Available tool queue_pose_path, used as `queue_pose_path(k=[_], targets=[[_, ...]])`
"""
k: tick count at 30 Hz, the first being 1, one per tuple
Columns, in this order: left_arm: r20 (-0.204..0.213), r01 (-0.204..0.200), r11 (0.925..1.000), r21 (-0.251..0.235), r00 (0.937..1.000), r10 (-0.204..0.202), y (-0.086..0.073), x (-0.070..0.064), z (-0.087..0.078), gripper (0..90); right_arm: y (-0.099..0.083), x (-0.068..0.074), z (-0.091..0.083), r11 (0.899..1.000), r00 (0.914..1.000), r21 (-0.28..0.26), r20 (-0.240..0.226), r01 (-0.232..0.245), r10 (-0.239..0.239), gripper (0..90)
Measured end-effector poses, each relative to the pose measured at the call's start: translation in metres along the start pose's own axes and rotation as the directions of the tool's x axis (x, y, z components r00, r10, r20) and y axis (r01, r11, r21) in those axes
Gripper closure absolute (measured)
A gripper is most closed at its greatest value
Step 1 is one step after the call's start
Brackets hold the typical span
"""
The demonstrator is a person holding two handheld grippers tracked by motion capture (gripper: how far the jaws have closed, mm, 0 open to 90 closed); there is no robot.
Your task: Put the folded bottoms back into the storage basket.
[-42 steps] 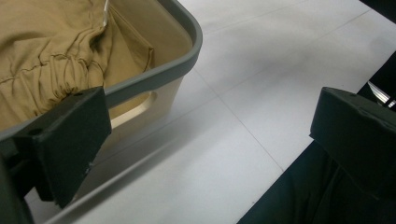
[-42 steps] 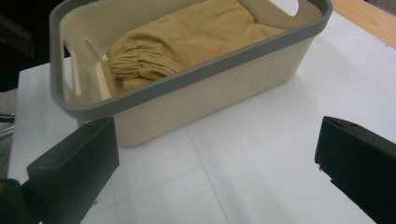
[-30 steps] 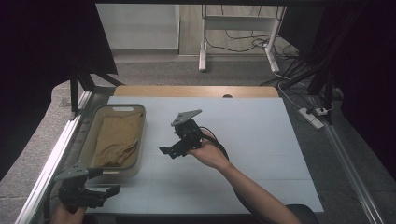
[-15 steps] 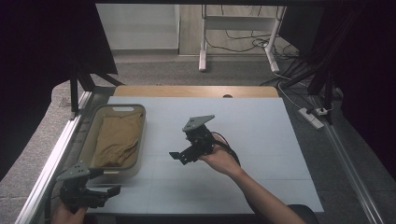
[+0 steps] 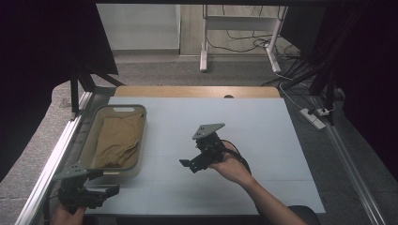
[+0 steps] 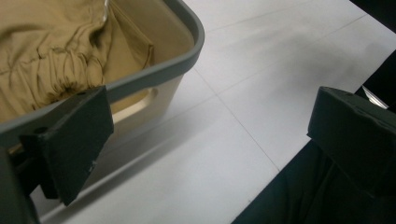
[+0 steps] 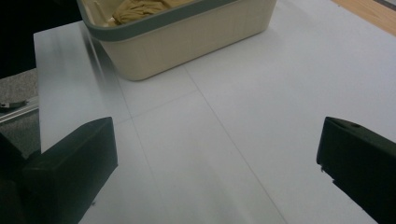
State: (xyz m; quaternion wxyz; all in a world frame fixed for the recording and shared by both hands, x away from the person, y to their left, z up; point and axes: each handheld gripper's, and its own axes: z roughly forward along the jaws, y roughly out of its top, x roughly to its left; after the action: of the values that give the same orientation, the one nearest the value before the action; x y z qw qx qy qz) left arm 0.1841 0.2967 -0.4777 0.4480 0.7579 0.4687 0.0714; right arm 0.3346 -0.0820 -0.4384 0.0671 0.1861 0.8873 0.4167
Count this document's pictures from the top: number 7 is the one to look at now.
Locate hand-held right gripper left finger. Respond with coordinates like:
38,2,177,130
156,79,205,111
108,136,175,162
21,116,120,224

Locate aluminium rail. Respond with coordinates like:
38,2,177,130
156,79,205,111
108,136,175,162
0,95,40,124

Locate beige basket with grey rim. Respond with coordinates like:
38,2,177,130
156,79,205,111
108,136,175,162
76,0,278,82

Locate wooden table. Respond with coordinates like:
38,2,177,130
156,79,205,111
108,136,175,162
330,0,396,37

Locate white table mat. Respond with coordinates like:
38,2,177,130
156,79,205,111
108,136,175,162
33,0,396,224

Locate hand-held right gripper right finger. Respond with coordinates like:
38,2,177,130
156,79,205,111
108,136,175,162
316,116,396,224

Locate brown pants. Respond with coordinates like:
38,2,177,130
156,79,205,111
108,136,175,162
106,0,194,27

